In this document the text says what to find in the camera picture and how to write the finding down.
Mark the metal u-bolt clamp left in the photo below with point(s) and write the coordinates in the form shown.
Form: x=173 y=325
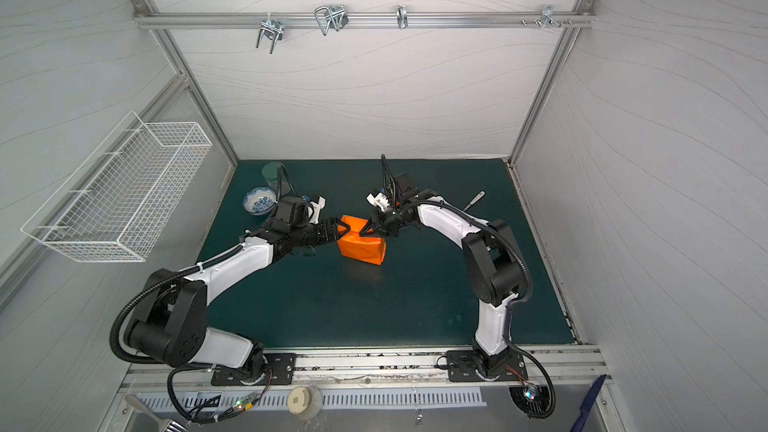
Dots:
x=271 y=32

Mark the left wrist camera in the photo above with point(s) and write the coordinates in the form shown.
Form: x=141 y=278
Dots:
x=298 y=211

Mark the round white puck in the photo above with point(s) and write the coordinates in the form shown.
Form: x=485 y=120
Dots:
x=305 y=402

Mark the aluminium cross rail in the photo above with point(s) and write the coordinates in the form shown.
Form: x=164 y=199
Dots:
x=357 y=20

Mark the blue handled tool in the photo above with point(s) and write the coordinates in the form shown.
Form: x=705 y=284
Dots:
x=588 y=403

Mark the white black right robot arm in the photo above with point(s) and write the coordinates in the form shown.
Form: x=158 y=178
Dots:
x=497 y=272

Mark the orange wrapping paper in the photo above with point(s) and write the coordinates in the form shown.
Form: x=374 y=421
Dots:
x=364 y=248

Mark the white wire basket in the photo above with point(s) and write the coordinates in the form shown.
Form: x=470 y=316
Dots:
x=115 y=205

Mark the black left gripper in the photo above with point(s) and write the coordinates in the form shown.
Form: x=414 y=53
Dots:
x=332 y=234

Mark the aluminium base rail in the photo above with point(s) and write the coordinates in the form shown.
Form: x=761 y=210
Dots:
x=428 y=366

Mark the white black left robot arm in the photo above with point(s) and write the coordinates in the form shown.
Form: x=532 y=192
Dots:
x=167 y=322

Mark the metal ring clamp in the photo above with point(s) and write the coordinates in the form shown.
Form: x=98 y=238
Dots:
x=401 y=17

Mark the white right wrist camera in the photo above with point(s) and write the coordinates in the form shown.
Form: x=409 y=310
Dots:
x=379 y=201

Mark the green lidded glass jar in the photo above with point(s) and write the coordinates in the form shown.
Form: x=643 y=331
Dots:
x=274 y=176

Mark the blue white ceramic bowl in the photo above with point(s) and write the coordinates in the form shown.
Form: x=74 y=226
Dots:
x=259 y=201

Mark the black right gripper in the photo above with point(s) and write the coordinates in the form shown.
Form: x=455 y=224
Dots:
x=387 y=223

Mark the fork with white handle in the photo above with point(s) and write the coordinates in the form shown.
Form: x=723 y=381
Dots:
x=475 y=200

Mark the metal u-bolt clamp middle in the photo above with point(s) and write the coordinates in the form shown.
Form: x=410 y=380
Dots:
x=331 y=17

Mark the metal bracket clamp right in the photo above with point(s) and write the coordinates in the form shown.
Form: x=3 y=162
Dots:
x=547 y=19

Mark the metal u-bolt clamp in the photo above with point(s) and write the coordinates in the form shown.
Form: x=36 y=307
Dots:
x=271 y=32
x=331 y=17

